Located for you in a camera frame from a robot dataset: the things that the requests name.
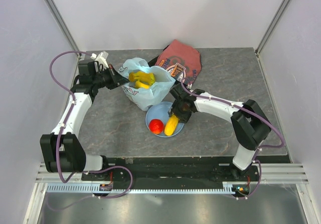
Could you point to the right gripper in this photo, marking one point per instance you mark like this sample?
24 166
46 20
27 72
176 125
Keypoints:
184 117

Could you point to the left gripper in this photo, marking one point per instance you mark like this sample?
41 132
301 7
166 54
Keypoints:
116 79

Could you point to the yellow mango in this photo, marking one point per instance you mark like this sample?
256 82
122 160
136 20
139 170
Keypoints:
171 125

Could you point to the yellow banana bunch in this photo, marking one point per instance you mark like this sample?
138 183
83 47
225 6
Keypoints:
139 84
143 77

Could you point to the light blue plastic bag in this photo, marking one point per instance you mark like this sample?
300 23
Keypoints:
142 97

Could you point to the red apple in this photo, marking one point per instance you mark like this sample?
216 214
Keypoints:
156 126

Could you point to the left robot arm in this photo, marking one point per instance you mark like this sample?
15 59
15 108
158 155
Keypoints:
61 149

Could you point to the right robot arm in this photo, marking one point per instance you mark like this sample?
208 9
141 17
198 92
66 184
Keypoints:
248 119

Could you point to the blue plate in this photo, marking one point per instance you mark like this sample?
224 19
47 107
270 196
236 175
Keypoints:
161 112

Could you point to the folded red t-shirt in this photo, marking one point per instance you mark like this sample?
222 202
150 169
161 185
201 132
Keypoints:
181 61

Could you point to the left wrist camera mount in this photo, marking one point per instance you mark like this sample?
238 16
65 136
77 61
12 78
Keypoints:
101 58

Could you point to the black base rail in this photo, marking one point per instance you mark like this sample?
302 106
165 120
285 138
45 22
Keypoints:
218 169

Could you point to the white cable duct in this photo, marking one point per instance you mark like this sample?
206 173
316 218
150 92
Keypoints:
89 188

